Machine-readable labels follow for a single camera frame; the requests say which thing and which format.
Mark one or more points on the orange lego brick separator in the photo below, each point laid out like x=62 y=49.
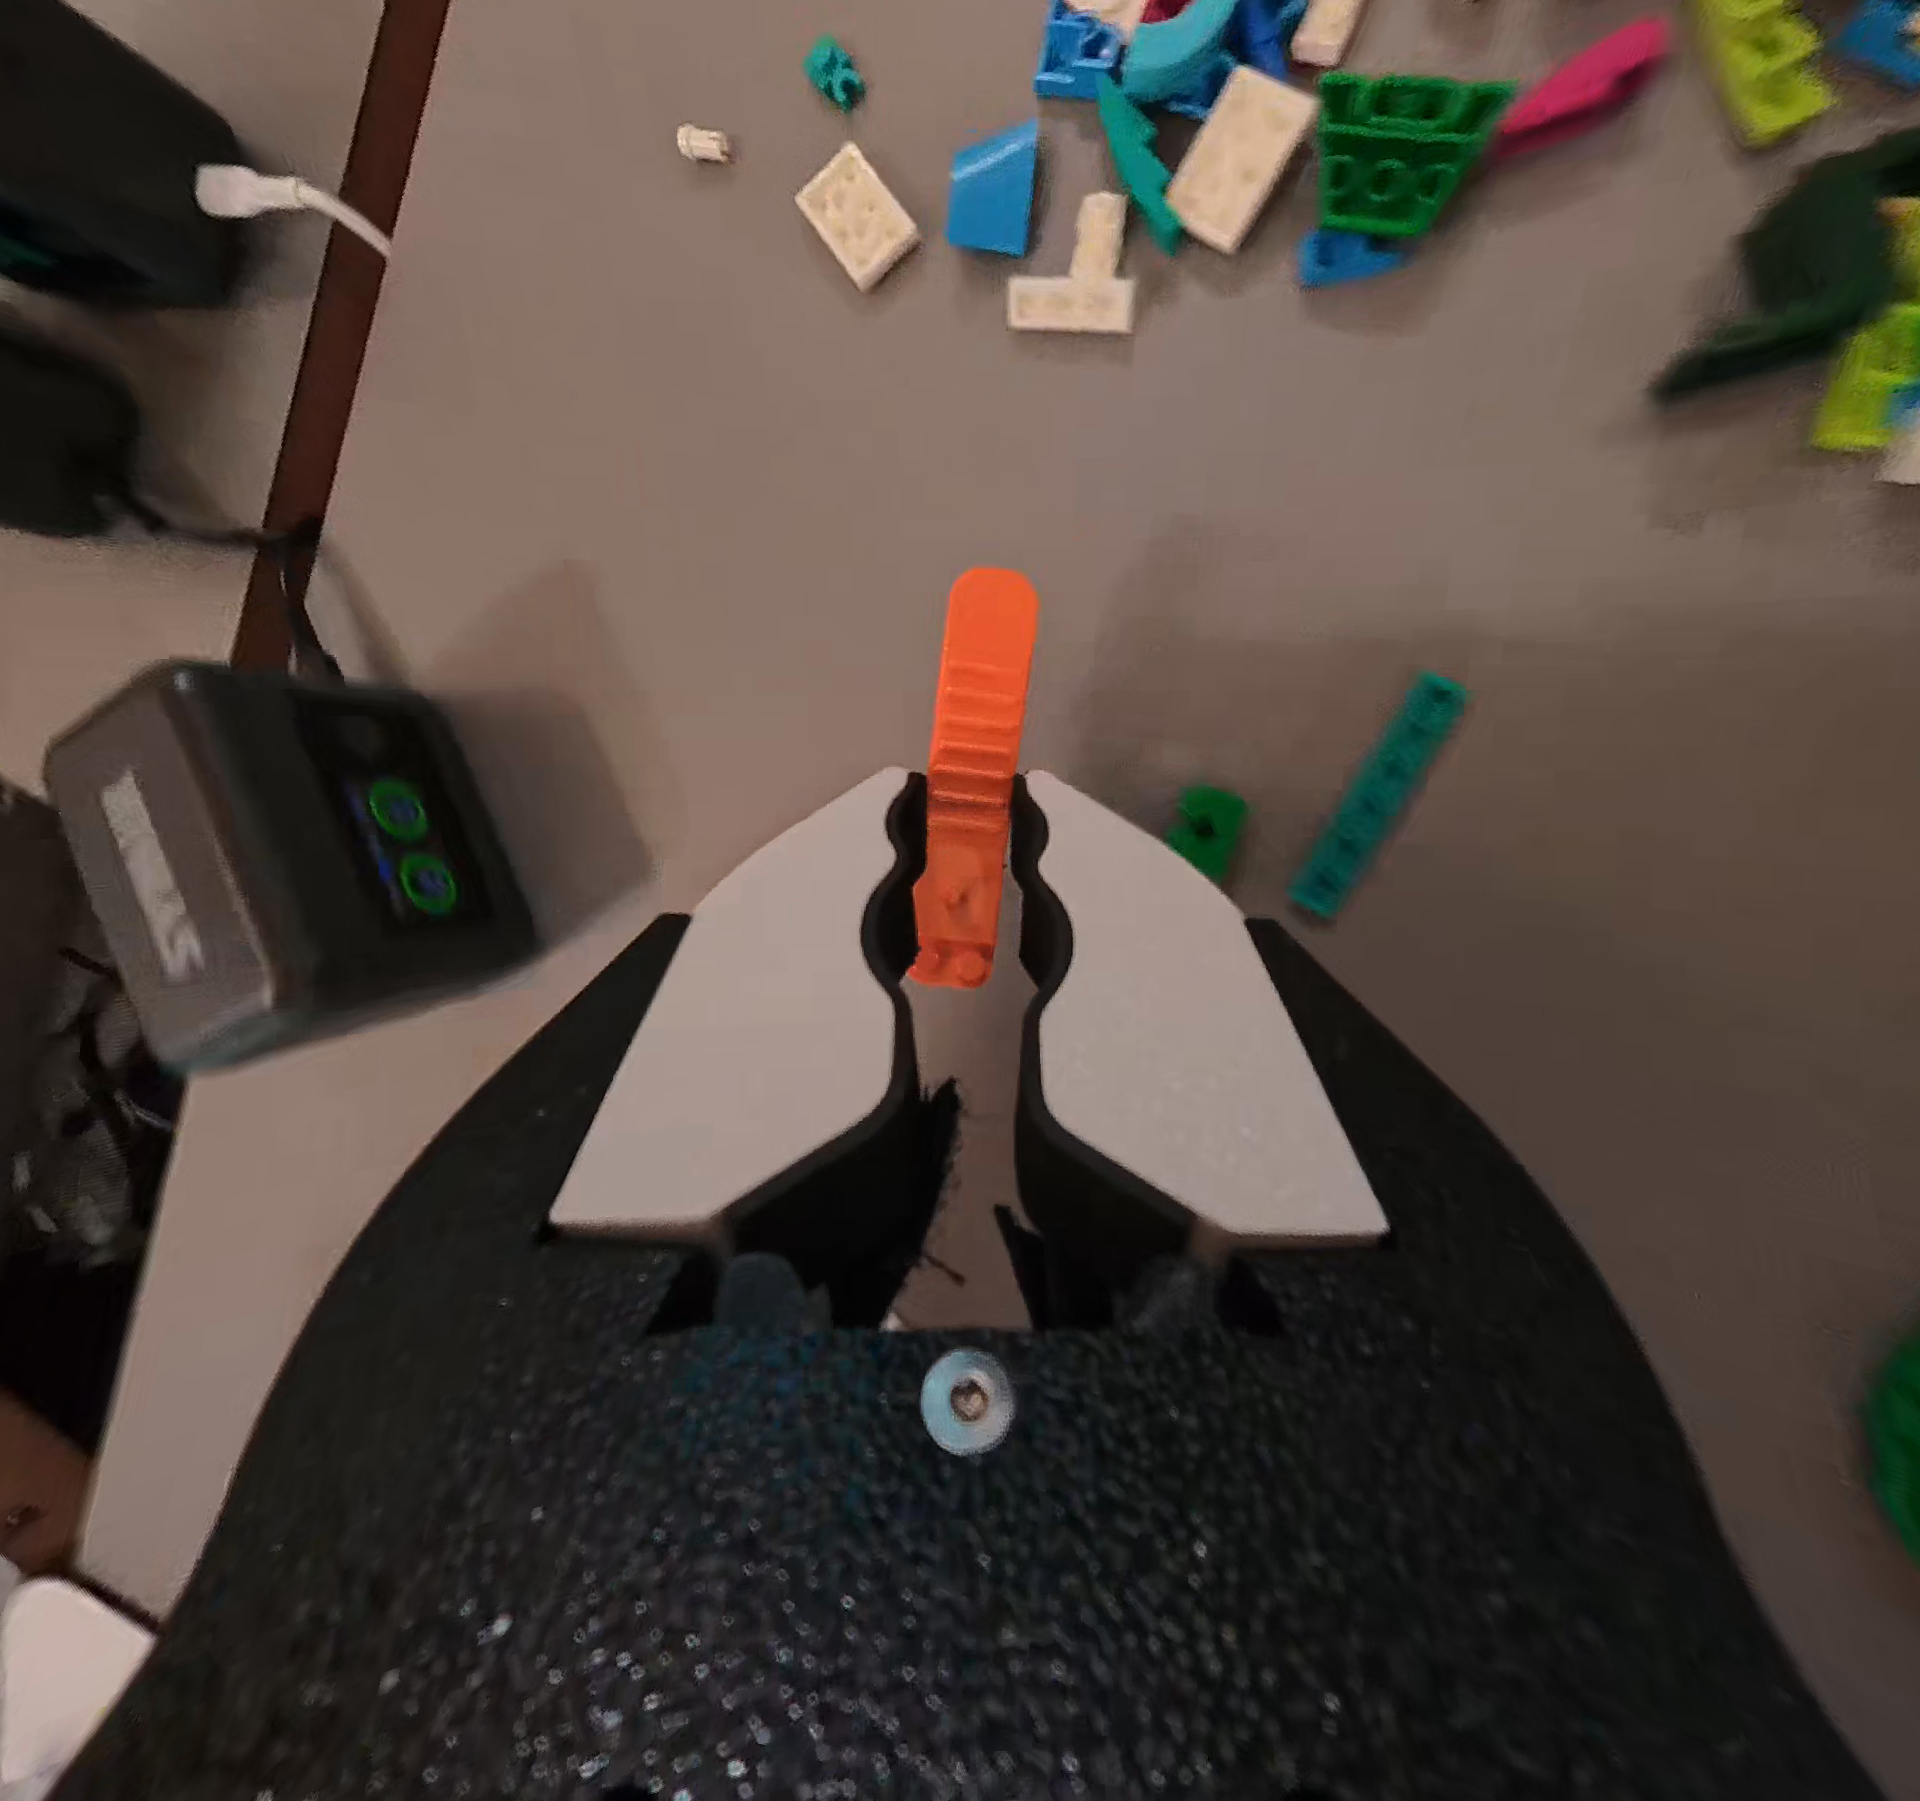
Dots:
x=981 y=719

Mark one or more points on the green curved lego tube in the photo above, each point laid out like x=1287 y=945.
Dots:
x=1898 y=1428

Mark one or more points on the grey portable power station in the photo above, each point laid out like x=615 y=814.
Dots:
x=285 y=858

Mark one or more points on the small green lego brick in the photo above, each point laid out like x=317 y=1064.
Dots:
x=1208 y=829

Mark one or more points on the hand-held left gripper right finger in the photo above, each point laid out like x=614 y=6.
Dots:
x=1198 y=1064

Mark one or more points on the white square lego plate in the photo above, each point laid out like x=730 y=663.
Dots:
x=853 y=216

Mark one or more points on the small teal lego piece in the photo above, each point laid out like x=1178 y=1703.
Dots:
x=834 y=71

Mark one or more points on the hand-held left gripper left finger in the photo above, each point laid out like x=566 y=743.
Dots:
x=736 y=1049

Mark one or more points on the small white round lego piece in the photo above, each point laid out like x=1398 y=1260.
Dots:
x=703 y=147

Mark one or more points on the long teal lego plate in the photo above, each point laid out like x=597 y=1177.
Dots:
x=1379 y=797

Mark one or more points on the pile of loose lego bricks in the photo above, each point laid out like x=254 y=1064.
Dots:
x=1247 y=158

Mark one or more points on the black power adapter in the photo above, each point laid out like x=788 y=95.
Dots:
x=59 y=434
x=106 y=134

